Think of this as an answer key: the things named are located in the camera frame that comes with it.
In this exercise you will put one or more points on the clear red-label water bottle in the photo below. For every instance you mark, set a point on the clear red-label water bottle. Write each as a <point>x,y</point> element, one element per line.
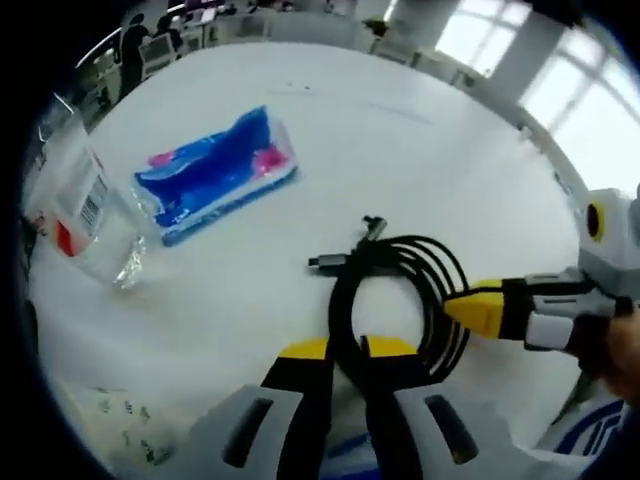
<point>85,215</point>

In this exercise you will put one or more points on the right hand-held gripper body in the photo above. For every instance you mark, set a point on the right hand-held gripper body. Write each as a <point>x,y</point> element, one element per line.
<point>615,240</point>

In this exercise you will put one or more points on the person's right hand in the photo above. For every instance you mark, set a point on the person's right hand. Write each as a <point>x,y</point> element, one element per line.
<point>622,355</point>

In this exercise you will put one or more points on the large bright window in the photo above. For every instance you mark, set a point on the large bright window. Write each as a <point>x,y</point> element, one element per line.
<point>550,75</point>

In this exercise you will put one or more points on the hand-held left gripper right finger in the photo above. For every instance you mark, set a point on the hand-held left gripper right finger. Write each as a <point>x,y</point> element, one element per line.
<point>395,415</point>

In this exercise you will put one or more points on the potted plant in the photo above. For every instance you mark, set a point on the potted plant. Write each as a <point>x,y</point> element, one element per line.
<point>376,26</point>

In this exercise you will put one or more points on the paper cup with green print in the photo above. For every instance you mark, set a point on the paper cup with green print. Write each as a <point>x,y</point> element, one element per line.
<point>125,425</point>

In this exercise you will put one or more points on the white office chair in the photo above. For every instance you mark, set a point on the white office chair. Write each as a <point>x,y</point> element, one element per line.
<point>156,55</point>

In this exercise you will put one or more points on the blue tissue pack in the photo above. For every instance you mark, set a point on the blue tissue pack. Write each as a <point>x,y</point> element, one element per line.
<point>215,170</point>

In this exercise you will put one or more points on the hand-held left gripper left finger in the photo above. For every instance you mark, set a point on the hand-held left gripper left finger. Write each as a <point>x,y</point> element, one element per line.
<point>300,415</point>

